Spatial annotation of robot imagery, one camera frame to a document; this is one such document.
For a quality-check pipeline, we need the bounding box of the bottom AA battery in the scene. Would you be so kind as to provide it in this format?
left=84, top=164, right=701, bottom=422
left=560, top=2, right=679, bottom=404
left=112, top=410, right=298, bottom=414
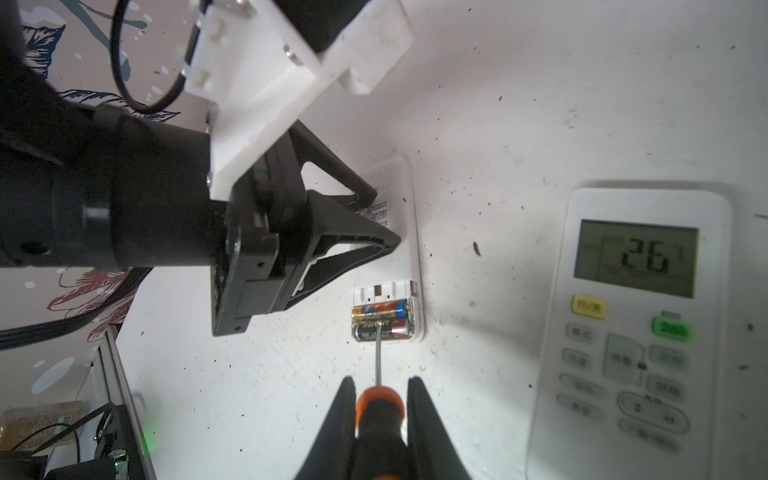
left=352, top=320, right=415, bottom=342

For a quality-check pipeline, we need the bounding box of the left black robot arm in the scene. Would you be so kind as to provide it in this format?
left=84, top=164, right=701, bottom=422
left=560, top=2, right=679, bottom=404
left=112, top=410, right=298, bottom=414
left=1, top=1, right=413, bottom=336

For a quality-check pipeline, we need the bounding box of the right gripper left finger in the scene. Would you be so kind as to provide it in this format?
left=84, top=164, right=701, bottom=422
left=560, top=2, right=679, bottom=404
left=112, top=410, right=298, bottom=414
left=295, top=376, right=357, bottom=479

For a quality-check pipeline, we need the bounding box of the top AA battery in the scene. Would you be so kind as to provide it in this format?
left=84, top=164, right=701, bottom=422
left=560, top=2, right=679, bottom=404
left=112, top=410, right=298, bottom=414
left=351, top=299, right=412, bottom=323

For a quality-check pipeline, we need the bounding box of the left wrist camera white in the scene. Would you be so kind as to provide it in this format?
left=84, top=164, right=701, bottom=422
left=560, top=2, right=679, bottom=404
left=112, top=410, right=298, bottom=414
left=182, top=0, right=414, bottom=201

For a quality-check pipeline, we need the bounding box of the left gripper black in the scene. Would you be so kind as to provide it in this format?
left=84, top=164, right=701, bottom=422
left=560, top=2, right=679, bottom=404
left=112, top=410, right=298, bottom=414
left=209, top=119, right=402, bottom=337

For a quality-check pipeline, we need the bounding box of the orange black screwdriver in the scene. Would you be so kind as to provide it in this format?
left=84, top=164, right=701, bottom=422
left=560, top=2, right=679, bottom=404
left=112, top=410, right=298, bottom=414
left=351, top=321, right=410, bottom=479

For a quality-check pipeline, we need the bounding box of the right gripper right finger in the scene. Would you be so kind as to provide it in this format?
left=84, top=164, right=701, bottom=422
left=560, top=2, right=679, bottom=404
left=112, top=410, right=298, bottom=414
left=406, top=376, right=470, bottom=479

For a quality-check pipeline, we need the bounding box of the aa battery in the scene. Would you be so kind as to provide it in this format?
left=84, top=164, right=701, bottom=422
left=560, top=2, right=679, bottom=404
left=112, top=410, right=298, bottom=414
left=352, top=320, right=415, bottom=342
left=351, top=299, right=412, bottom=323

